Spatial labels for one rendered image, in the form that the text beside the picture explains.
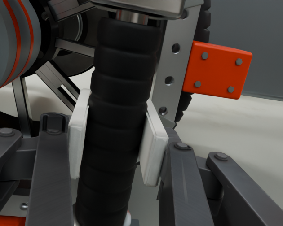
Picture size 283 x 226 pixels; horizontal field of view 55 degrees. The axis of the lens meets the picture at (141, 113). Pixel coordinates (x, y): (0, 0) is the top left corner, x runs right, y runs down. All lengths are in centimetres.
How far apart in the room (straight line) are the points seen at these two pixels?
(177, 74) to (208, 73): 4
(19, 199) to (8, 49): 26
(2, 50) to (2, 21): 3
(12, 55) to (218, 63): 26
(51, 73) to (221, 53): 27
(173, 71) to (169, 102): 5
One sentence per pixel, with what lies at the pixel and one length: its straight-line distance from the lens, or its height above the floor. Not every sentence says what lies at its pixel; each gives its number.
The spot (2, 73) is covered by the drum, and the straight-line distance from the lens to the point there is 29.
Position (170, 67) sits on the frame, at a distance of 38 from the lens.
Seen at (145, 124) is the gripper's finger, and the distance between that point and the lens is 16.
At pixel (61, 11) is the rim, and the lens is 48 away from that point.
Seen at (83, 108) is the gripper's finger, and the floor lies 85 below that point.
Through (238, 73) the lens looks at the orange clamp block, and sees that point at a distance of 41.
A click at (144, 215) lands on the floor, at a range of 145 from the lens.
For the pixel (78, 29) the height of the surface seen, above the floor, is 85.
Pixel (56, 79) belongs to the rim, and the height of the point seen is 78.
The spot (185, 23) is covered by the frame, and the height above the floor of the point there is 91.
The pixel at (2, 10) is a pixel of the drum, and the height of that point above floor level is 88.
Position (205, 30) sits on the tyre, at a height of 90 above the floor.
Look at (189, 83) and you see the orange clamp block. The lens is 39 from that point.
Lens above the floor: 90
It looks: 18 degrees down
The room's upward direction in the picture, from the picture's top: 11 degrees clockwise
